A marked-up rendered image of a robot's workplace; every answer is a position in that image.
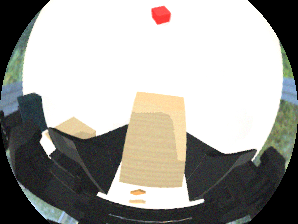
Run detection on small red block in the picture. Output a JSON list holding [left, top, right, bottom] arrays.
[[150, 6, 172, 24]]

